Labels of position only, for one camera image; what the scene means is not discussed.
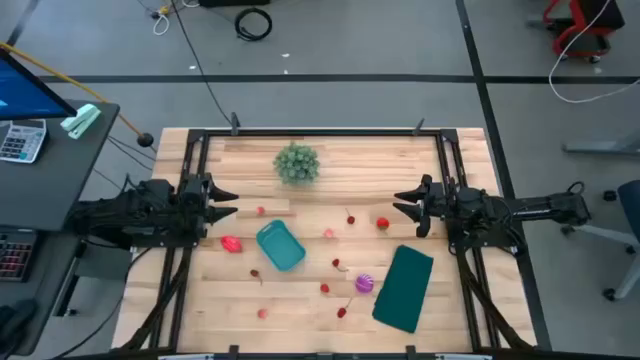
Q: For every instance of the grey desk calculator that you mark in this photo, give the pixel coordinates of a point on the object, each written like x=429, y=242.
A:
x=21, y=141

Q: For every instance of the purple white striped ball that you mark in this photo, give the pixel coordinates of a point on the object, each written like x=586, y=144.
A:
x=364, y=284

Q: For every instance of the mint green stapler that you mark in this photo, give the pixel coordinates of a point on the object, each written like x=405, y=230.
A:
x=80, y=121

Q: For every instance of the red toy strawberry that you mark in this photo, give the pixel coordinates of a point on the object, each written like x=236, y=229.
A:
x=382, y=223

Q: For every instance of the green artificial plant ball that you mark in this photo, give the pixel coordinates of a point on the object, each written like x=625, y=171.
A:
x=296, y=163

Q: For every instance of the computer monitor blue screen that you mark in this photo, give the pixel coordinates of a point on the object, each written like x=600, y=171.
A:
x=25, y=95

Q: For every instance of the black office desk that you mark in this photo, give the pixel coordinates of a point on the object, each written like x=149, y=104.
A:
x=60, y=185

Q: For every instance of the backlit computer keyboard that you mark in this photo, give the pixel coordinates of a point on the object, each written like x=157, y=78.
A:
x=15, y=257

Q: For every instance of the black box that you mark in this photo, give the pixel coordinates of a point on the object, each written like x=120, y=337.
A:
x=235, y=2

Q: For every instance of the grey table foot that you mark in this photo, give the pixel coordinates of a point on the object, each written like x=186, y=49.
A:
x=605, y=146

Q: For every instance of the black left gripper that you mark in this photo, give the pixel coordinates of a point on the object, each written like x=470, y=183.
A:
x=196, y=205

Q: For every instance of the small red toy fruit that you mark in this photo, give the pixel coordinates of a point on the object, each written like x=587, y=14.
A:
x=325, y=288

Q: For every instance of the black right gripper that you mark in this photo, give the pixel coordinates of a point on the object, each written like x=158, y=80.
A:
x=440, y=202

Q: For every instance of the black aluminium table frame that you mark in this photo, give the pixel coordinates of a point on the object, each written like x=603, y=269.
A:
x=320, y=133

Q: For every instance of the dark red cherry with stem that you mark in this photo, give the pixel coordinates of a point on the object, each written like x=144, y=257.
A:
x=254, y=273

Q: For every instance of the red toy bell pepper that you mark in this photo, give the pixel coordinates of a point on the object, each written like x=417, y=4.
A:
x=231, y=244

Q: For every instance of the dark green folded cloth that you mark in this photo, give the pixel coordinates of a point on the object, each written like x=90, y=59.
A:
x=402, y=290

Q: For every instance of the red and black cart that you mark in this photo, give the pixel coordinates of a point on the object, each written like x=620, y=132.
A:
x=595, y=20

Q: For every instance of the blue office chair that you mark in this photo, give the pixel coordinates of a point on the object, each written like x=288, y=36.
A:
x=631, y=200

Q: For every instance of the black computer mouse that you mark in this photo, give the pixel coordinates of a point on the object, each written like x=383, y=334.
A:
x=15, y=317

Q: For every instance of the teal plastic tupperware container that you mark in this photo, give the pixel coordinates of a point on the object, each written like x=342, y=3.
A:
x=281, y=246

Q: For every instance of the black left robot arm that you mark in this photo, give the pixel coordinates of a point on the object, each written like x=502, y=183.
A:
x=140, y=210

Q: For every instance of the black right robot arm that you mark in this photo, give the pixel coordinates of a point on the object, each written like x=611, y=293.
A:
x=530, y=207

